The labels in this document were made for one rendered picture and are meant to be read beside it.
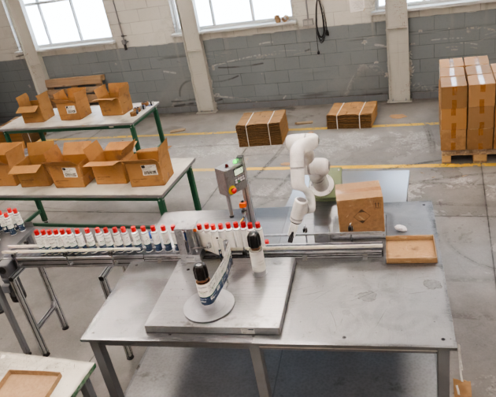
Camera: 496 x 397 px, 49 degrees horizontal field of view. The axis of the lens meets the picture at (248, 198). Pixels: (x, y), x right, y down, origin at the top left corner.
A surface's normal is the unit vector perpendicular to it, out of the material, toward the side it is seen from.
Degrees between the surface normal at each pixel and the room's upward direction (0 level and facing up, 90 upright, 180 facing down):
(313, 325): 0
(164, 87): 90
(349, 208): 90
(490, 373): 0
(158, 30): 90
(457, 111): 86
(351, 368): 0
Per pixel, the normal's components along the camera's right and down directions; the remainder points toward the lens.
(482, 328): -0.16, -0.87
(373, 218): -0.09, 0.47
